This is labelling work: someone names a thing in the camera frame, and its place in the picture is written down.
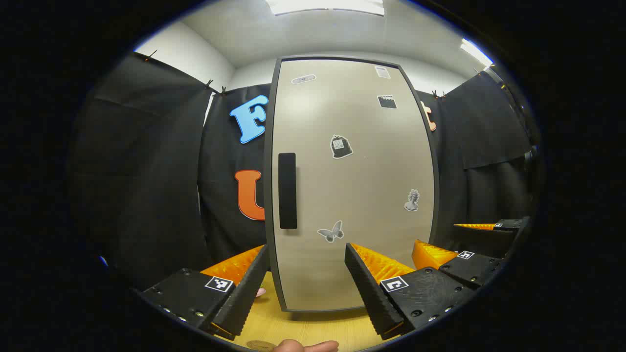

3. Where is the black backdrop cloth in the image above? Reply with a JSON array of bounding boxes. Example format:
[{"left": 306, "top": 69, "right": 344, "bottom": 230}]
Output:
[{"left": 68, "top": 51, "right": 541, "bottom": 294}]

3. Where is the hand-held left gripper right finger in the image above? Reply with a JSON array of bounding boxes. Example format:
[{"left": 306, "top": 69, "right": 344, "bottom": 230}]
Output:
[{"left": 344, "top": 242, "right": 479, "bottom": 341}]

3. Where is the grey cabinet door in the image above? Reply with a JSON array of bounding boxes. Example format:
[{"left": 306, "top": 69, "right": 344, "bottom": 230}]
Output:
[{"left": 270, "top": 58, "right": 436, "bottom": 312}]

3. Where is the black door handle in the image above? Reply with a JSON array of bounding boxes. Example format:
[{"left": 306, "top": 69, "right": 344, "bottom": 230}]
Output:
[{"left": 278, "top": 153, "right": 298, "bottom": 230}]

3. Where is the small ceiling light panel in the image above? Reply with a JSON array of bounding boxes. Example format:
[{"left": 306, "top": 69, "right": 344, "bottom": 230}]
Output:
[{"left": 460, "top": 38, "right": 493, "bottom": 68}]

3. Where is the large ceiling light panel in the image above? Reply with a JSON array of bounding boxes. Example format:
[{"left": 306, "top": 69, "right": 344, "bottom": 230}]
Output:
[{"left": 267, "top": 0, "right": 385, "bottom": 17}]

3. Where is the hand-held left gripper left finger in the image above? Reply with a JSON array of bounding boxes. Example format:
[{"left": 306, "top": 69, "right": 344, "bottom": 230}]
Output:
[{"left": 139, "top": 243, "right": 270, "bottom": 341}]

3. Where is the dark grey cabinet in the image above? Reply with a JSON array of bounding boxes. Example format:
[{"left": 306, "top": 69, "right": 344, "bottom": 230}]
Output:
[{"left": 263, "top": 55, "right": 440, "bottom": 313}]

